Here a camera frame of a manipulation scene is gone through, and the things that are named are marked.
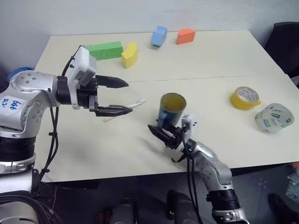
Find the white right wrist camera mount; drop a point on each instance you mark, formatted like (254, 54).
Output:
(190, 122)

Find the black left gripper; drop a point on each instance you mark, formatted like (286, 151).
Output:
(84, 95)

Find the clear plastic bag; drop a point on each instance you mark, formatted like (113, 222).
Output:
(294, 184)

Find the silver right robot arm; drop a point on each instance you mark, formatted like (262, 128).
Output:
(215, 168)

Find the yellow tape roll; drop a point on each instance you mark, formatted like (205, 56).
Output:
(236, 100)

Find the yellow curved foam block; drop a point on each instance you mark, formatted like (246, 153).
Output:
(129, 56)

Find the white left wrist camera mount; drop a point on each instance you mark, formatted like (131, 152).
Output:
(81, 63)

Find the black chair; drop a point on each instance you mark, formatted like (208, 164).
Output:
(283, 46)

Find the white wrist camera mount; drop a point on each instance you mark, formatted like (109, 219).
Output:
(190, 122)
(81, 63)

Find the clear printed tape roll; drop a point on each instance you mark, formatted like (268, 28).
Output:
(268, 121)

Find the orange foam block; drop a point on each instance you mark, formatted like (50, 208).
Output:
(185, 37)

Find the green foam block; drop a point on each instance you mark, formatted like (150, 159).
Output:
(105, 50)

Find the blue foam block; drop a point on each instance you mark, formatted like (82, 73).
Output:
(158, 36)

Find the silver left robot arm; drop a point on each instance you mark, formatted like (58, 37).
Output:
(35, 86)

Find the white handwritten label sticker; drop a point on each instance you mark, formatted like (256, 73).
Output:
(10, 103)

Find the blue mug with yellow inside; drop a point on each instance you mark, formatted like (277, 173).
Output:
(171, 112)

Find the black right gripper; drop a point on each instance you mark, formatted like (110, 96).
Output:
(177, 137)

